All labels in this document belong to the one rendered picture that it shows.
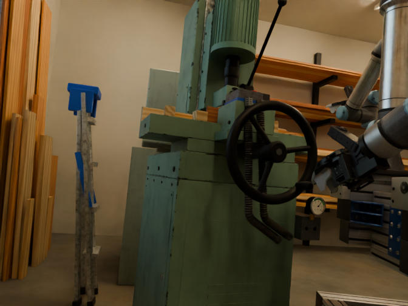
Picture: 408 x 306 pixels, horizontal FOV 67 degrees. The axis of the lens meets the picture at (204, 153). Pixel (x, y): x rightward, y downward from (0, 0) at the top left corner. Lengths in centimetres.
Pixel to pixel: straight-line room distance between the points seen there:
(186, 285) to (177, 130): 47
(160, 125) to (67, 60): 288
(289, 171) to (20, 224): 169
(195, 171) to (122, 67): 280
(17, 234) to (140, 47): 235
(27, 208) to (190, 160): 144
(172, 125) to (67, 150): 268
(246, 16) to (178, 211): 75
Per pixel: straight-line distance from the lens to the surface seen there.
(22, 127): 225
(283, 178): 111
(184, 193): 95
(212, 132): 99
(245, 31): 123
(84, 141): 174
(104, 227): 355
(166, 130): 94
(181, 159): 95
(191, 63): 140
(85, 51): 375
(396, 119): 69
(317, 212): 112
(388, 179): 148
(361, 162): 75
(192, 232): 98
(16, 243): 228
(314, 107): 353
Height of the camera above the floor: 73
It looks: 4 degrees up
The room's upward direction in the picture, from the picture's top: 5 degrees clockwise
